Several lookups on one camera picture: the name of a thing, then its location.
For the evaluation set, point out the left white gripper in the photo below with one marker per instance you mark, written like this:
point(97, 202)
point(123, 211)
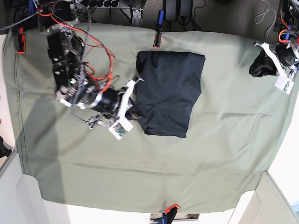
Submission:
point(279, 60)

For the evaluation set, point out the grey metal table bracket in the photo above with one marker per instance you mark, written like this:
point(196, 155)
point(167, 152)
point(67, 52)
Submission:
point(136, 20)

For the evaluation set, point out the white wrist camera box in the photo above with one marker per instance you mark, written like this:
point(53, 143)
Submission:
point(284, 84)

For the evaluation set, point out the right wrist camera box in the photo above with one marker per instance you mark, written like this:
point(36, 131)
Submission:
point(120, 128)

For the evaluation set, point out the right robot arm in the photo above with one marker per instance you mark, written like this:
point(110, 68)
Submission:
point(67, 24)

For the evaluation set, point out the dark navy long-sleeve shirt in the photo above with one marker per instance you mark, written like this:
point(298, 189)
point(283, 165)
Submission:
point(168, 91)

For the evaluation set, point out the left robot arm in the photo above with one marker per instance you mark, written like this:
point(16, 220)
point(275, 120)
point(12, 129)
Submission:
point(286, 22)

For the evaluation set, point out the top left orange clamp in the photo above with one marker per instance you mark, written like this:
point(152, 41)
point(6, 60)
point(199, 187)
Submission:
point(19, 40)

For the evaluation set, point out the bottom orange clamp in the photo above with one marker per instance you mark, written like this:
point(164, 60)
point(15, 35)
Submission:
point(169, 215)

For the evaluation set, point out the orange clamp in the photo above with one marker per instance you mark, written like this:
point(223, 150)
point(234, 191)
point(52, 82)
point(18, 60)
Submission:
point(169, 215)
point(19, 40)
point(159, 32)

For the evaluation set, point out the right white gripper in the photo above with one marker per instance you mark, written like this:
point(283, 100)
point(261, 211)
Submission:
point(112, 104)

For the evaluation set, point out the green table cloth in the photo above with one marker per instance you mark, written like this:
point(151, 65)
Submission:
point(236, 129)

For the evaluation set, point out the top middle orange clamp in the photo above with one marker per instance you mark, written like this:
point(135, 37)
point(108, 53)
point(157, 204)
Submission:
point(159, 32)

